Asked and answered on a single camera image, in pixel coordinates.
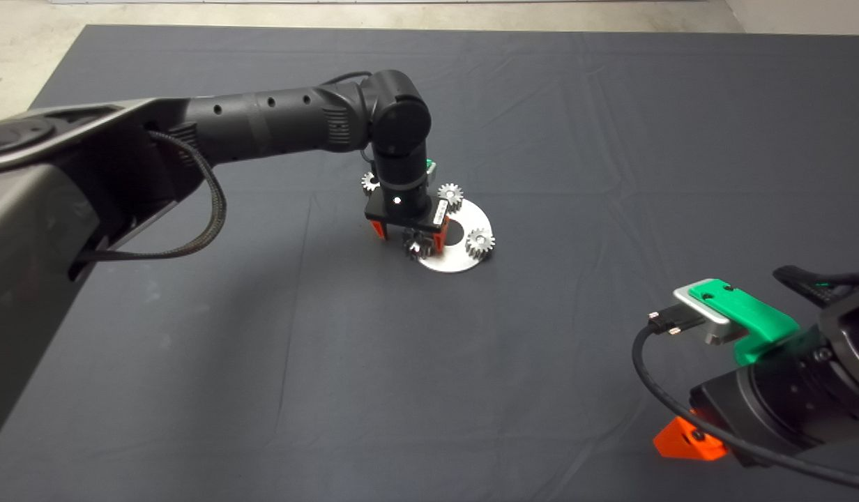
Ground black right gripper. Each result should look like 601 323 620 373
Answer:
653 368 800 466

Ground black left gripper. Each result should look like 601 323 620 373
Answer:
365 197 450 253

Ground large steel gear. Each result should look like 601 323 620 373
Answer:
402 234 436 260

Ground round metal plate with hole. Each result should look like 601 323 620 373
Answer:
409 199 494 274

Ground dark grey table cloth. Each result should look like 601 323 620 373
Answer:
0 24 859 502

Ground thick black camera cable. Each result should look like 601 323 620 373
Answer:
632 310 859 490

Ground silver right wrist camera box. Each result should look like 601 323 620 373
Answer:
674 286 747 346

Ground green right camera mount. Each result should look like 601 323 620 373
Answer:
689 279 800 365

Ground braided black cable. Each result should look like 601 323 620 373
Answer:
74 130 228 262

